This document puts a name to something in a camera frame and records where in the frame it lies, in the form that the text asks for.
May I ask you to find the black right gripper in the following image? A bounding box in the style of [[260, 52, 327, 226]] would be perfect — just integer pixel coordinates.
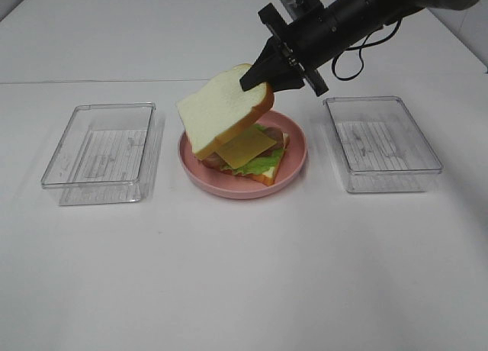
[[239, 2, 330, 97]]

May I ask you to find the bread slice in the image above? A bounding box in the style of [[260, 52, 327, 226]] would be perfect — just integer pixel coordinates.
[[176, 63, 275, 160], [217, 128, 289, 186]]

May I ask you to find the yellow cheese slice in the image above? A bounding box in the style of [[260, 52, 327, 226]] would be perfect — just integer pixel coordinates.
[[216, 125, 277, 169]]

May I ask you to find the green lettuce leaf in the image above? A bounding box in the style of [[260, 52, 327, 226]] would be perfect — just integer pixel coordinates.
[[217, 124, 289, 178]]

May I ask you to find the pink bacon strip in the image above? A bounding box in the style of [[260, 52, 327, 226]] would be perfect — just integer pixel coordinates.
[[201, 124, 286, 169]]

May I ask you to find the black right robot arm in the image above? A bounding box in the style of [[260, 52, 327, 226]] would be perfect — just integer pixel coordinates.
[[240, 0, 479, 96]]

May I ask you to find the pink round plate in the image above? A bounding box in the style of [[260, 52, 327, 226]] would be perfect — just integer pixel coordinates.
[[178, 111, 307, 199]]

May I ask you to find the clear plastic tray right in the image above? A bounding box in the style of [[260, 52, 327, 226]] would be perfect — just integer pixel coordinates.
[[323, 96, 443, 194]]

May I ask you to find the clear plastic tray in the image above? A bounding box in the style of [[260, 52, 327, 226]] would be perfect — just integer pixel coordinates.
[[323, 96, 443, 194], [40, 102, 165, 206]]

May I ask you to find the clear plastic tray left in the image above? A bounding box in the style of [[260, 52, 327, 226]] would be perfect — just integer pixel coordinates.
[[40, 102, 165, 206]]

